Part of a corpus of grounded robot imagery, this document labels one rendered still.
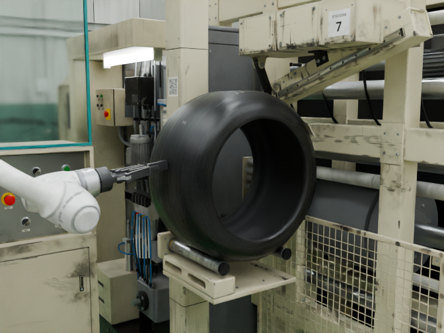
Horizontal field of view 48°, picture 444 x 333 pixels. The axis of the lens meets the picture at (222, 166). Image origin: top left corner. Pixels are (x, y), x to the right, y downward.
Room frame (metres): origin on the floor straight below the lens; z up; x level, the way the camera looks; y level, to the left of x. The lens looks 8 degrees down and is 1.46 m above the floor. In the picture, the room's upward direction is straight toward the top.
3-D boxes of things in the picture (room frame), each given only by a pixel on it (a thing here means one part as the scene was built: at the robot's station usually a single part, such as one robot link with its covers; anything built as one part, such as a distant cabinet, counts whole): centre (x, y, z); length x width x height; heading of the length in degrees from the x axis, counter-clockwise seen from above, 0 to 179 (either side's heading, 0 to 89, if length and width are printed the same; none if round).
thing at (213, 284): (1.73, 0.09, 0.83); 0.36 x 0.09 x 0.06; 35
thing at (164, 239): (1.95, 0.08, 0.90); 0.40 x 0.03 x 0.10; 125
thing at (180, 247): (1.72, 0.09, 0.90); 0.35 x 0.05 x 0.05; 35
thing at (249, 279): (1.81, -0.02, 0.80); 0.37 x 0.36 x 0.02; 125
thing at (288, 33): (1.87, -0.34, 1.71); 0.61 x 0.25 x 0.15; 35
